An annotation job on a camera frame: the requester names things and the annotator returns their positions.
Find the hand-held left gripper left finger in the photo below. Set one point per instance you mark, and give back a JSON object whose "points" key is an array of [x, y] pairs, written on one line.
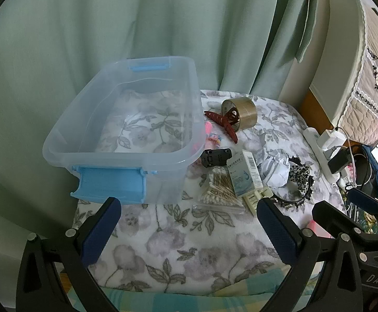
{"points": [[99, 230]]}

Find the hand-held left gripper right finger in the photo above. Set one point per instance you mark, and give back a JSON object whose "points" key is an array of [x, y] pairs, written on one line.
{"points": [[277, 230]]}

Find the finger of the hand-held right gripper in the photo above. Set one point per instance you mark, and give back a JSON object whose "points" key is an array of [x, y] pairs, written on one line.
{"points": [[366, 200], [329, 216]]}

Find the cream plastic clip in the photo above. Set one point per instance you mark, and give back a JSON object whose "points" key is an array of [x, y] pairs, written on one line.
{"points": [[252, 201]]}

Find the leopard print toothed headband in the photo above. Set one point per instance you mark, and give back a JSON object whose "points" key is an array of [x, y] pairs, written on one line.
{"points": [[298, 172]]}

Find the white paper ball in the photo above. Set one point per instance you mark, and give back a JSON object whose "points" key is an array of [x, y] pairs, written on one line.
{"points": [[275, 170]]}

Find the white and blue medicine box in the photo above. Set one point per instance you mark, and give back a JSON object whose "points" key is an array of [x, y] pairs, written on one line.
{"points": [[244, 172]]}

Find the clear plastic container blue latches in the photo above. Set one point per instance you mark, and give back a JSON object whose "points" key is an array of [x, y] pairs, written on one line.
{"points": [[117, 165]]}

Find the bag of cotton swabs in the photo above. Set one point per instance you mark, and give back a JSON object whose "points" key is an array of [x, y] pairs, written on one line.
{"points": [[218, 191]]}

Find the dark red hair claw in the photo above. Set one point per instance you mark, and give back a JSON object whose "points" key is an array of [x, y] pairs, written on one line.
{"points": [[221, 123]]}

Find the brown packing tape roll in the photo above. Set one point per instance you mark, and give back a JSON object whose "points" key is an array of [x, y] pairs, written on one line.
{"points": [[246, 110]]}

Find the black round container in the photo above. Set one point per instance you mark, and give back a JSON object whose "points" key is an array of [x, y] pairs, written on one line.
{"points": [[361, 169]]}

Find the black charger plug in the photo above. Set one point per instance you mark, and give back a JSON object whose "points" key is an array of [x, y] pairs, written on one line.
{"points": [[338, 161]]}

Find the white charger plug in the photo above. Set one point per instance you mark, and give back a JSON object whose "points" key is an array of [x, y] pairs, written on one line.
{"points": [[329, 139]]}

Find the white power strip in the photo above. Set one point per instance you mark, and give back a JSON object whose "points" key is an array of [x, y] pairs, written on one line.
{"points": [[311, 139]]}

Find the grey floral blanket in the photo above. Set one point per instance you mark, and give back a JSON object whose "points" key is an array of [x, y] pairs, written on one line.
{"points": [[192, 243]]}

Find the floral quilted cover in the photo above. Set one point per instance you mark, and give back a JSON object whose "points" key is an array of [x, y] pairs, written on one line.
{"points": [[371, 71]]}

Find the white padded headboard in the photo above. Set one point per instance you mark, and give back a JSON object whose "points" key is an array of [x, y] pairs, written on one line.
{"points": [[335, 55]]}

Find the green curtain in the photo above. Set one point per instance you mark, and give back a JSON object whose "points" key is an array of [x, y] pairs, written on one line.
{"points": [[143, 22]]}

